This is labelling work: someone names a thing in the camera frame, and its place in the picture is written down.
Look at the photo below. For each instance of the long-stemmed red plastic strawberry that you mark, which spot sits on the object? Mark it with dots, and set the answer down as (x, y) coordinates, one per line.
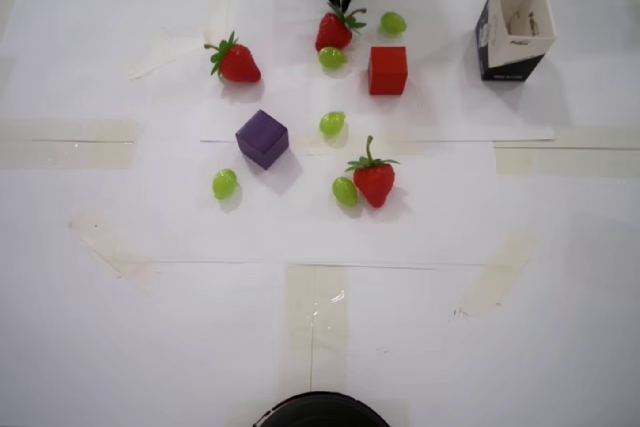
(374, 182)

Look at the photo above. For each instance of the white and black open carton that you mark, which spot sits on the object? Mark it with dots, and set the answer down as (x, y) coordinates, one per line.
(515, 62)

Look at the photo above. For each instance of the black round dome object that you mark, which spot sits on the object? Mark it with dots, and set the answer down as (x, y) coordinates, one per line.
(320, 412)

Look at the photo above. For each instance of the green plastic grape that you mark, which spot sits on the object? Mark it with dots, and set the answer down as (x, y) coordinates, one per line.
(393, 23)
(331, 58)
(332, 123)
(344, 191)
(224, 184)

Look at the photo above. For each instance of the red wooden cube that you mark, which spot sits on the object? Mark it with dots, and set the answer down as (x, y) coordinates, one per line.
(388, 71)

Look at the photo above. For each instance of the purple wooden cube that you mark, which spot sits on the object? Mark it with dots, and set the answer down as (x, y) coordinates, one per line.
(262, 139)

